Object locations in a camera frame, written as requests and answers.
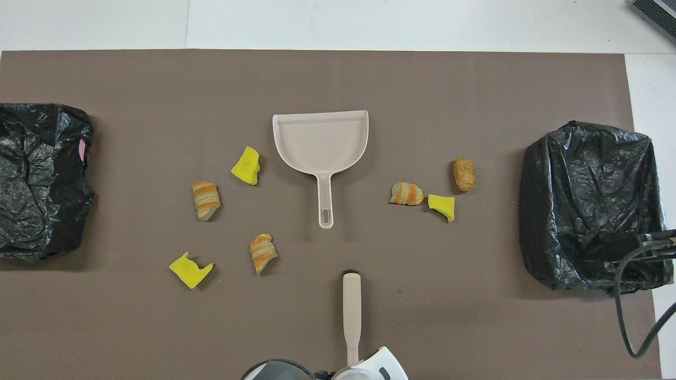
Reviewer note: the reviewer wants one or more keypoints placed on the beige plastic dustpan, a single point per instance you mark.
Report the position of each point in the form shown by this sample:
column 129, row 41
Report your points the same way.
column 319, row 142

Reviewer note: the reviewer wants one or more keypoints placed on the striped toy croissant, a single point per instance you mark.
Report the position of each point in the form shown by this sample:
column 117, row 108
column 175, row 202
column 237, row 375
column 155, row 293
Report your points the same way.
column 206, row 199
column 262, row 250
column 406, row 194

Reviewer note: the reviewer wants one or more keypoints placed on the beige brush black bristles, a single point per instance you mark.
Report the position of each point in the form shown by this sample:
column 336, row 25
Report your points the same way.
column 351, row 306

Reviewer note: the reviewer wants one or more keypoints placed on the brown toy bread roll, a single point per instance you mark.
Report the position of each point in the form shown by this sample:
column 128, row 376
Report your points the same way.
column 464, row 174

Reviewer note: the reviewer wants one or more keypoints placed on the notched yellow sponge piece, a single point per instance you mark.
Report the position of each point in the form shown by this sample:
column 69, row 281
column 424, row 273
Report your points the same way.
column 189, row 270

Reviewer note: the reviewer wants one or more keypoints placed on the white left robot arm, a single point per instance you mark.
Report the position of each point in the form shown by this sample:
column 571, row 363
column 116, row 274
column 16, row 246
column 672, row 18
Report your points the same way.
column 383, row 364

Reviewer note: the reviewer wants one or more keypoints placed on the black trash bag bin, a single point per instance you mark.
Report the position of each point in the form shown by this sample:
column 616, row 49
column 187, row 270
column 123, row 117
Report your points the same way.
column 581, row 200

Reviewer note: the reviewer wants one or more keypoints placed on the black bag bin pink patch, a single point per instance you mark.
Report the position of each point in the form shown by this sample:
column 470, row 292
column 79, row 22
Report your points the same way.
column 37, row 184

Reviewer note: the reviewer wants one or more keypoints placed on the brown table mat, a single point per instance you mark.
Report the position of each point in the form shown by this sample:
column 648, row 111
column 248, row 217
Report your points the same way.
column 158, row 105

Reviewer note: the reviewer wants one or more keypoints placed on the dark ribbed panel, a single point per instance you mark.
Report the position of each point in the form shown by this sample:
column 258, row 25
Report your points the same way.
column 657, row 13

